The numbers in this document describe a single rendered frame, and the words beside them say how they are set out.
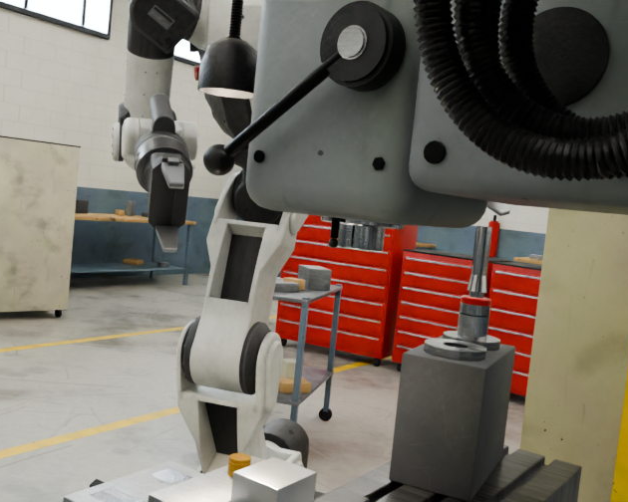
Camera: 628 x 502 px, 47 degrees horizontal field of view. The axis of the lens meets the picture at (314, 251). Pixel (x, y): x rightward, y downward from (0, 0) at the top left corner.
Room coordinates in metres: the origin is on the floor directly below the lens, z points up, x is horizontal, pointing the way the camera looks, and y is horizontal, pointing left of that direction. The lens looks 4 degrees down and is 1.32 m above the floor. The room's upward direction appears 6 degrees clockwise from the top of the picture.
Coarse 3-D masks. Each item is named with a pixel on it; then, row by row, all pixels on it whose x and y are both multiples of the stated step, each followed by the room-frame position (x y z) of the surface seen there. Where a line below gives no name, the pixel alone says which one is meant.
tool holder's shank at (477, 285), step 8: (480, 232) 1.12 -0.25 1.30; (488, 232) 1.12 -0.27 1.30; (480, 240) 1.12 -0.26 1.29; (488, 240) 1.12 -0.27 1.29; (480, 248) 1.12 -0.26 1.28; (488, 248) 1.12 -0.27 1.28; (480, 256) 1.12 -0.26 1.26; (488, 256) 1.12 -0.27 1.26; (472, 264) 1.13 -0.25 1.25; (480, 264) 1.12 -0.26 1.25; (472, 272) 1.12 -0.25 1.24; (480, 272) 1.12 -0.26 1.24; (472, 280) 1.12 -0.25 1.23; (480, 280) 1.12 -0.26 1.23; (472, 288) 1.12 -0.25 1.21; (480, 288) 1.11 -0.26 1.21; (472, 296) 1.12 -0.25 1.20; (480, 296) 1.12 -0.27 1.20
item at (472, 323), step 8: (464, 304) 1.12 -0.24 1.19; (464, 312) 1.11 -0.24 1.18; (472, 312) 1.11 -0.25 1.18; (480, 312) 1.11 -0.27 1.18; (488, 312) 1.11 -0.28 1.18; (464, 320) 1.11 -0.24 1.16; (472, 320) 1.11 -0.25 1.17; (480, 320) 1.11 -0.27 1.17; (488, 320) 1.12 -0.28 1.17; (464, 328) 1.11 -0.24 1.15; (472, 328) 1.11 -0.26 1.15; (480, 328) 1.11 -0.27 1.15; (464, 336) 1.11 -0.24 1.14; (472, 336) 1.11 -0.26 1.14; (480, 336) 1.11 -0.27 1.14
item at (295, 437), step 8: (272, 424) 1.78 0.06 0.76; (280, 424) 1.78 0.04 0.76; (288, 424) 1.79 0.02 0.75; (296, 424) 1.82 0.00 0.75; (264, 432) 1.71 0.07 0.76; (272, 432) 1.71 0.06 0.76; (280, 432) 1.73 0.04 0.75; (288, 432) 1.75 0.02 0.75; (296, 432) 1.78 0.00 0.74; (304, 432) 1.82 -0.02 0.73; (272, 440) 1.70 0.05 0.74; (280, 440) 1.70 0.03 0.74; (288, 440) 1.71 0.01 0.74; (296, 440) 1.74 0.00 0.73; (304, 440) 1.79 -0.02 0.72; (288, 448) 1.69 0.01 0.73; (296, 448) 1.72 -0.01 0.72; (304, 448) 1.76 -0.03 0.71; (304, 456) 1.75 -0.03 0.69; (304, 464) 1.76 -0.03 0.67
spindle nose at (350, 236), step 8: (344, 224) 0.72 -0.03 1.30; (344, 232) 0.72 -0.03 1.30; (352, 232) 0.72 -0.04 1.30; (360, 232) 0.71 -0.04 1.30; (368, 232) 0.71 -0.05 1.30; (376, 232) 0.72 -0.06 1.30; (384, 232) 0.73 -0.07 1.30; (344, 240) 0.72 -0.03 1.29; (352, 240) 0.72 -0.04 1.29; (360, 240) 0.71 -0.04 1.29; (368, 240) 0.71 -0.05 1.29; (376, 240) 0.72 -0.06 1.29; (352, 248) 0.72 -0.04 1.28; (360, 248) 0.71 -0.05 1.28; (368, 248) 0.71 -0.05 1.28; (376, 248) 0.72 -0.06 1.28
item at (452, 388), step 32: (416, 352) 1.02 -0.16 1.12; (448, 352) 1.00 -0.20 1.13; (480, 352) 1.00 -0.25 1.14; (512, 352) 1.13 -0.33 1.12; (416, 384) 1.00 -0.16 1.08; (448, 384) 0.98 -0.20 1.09; (480, 384) 0.96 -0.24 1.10; (416, 416) 1.00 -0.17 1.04; (448, 416) 0.98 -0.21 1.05; (480, 416) 0.96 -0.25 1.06; (416, 448) 0.99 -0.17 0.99; (448, 448) 0.98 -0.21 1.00; (480, 448) 0.98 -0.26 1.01; (416, 480) 0.99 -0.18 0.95; (448, 480) 0.97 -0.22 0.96; (480, 480) 1.01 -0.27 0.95
